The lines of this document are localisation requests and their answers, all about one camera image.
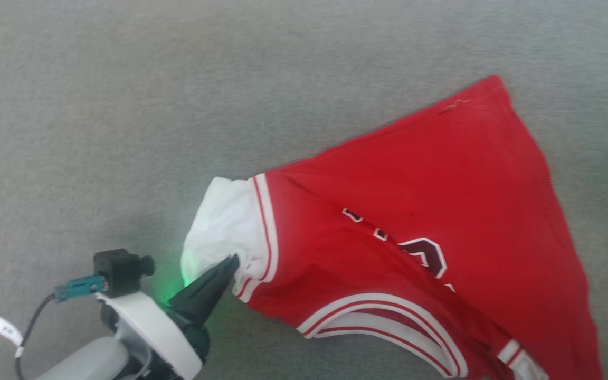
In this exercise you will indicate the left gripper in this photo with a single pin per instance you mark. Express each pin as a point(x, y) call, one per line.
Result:
point(151, 327)

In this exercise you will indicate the red and white basketball jersey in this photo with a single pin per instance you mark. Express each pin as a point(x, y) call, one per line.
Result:
point(441, 184)

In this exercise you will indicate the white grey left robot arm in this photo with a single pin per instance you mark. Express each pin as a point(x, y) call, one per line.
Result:
point(87, 361)

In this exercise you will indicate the grey fabric sofa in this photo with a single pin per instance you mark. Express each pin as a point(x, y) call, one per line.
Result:
point(124, 105)

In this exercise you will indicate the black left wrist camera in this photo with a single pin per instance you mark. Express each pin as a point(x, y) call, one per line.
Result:
point(119, 272)

